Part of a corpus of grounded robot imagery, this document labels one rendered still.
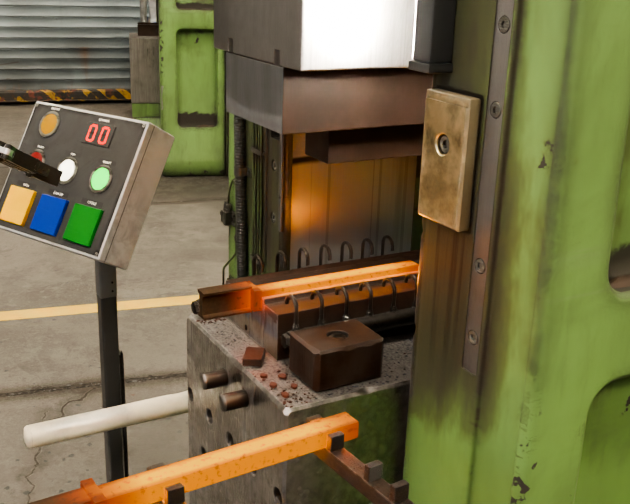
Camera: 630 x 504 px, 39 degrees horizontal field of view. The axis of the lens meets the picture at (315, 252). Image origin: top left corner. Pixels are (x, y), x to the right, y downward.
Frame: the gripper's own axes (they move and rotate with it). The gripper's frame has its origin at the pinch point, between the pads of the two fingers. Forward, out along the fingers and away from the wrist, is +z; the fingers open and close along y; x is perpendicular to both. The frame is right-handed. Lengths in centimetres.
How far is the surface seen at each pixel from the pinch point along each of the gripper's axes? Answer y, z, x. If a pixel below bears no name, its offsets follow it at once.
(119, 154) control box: 2.3, 13.4, 8.9
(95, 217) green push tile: 3.0, 12.6, -4.1
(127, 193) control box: 6.9, 14.4, 2.1
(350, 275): 54, 22, -1
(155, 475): 69, -27, -33
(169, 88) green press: -298, 312, 119
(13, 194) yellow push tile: -21.9, 12.6, -4.3
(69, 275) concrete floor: -196, 193, -19
